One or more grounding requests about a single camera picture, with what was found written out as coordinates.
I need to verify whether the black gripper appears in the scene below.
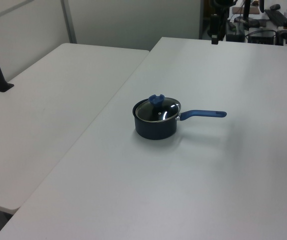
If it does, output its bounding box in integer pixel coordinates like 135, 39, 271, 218
210, 14, 220, 45

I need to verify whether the glass lid with blue knob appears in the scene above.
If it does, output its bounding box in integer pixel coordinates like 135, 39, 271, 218
135, 93, 182, 123

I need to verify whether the black monitor stand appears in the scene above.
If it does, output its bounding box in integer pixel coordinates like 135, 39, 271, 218
234, 0, 260, 29

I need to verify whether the black computer box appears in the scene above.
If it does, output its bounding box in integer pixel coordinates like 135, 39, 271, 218
247, 29, 277, 46

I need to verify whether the dark blue saucepan, blue handle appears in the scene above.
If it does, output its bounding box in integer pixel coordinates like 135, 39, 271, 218
132, 98, 228, 141

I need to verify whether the grey metal partition post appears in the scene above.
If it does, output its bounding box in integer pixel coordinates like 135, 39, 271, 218
60, 0, 78, 45

